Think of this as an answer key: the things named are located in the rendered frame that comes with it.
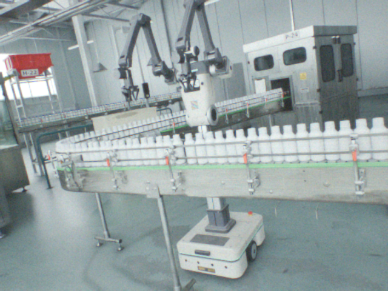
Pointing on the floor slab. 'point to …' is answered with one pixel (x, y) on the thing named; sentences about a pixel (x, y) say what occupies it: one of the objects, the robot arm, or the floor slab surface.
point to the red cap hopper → (28, 63)
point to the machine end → (309, 76)
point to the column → (86, 57)
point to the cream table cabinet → (123, 118)
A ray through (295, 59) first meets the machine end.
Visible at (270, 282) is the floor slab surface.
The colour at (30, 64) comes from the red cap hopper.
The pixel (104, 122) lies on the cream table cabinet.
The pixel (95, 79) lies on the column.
